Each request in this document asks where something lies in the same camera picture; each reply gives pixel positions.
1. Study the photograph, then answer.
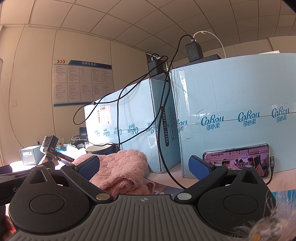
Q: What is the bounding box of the black flat box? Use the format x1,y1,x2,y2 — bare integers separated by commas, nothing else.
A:
187,54,222,63

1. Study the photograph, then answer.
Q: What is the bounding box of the wall notice board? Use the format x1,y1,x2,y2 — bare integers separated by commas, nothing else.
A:
53,59,114,107

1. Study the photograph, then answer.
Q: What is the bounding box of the thin black cable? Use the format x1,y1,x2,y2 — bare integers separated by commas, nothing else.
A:
116,70,169,145
73,56,169,126

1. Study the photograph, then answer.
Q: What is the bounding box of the white charging cable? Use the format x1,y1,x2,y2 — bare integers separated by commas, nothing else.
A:
193,31,226,59

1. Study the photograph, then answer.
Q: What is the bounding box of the light blue carton with label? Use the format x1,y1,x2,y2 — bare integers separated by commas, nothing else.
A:
84,77,182,174

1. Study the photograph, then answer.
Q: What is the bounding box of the dark blue ceramic bowl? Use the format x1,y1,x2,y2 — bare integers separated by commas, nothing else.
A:
85,142,117,156

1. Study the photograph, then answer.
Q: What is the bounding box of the small grey-green box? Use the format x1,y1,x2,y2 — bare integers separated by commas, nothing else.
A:
19,146,42,166

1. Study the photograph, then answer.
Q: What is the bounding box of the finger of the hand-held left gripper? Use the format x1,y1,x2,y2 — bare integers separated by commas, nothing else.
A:
54,155,75,162

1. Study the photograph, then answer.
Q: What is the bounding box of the large light blue carton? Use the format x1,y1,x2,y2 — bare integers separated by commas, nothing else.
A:
169,53,296,178

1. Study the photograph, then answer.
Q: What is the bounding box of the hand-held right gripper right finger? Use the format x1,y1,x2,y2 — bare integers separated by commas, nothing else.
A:
174,155,270,204

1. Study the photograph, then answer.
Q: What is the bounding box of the smartphone with lit screen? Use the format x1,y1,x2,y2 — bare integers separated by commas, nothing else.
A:
203,144,270,178

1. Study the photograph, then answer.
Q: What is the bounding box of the person's left hand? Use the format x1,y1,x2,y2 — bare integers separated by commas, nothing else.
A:
0,215,13,241

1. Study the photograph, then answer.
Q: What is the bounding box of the pink knitted sweater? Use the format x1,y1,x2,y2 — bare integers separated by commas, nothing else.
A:
74,149,155,197

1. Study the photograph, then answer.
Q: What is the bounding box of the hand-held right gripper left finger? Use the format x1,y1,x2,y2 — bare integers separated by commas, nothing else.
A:
22,155,113,204

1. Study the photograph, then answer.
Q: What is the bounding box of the large black power adapter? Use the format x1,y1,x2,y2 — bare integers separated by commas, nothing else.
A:
185,38,204,63

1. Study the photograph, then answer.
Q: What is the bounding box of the small black power adapter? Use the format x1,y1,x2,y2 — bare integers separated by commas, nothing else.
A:
148,55,167,78

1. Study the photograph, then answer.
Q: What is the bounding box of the white tissue pile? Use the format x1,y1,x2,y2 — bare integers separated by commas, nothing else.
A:
66,143,86,155

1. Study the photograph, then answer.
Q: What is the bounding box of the thick black charging cable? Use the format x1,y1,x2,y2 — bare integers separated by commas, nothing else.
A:
158,35,276,190

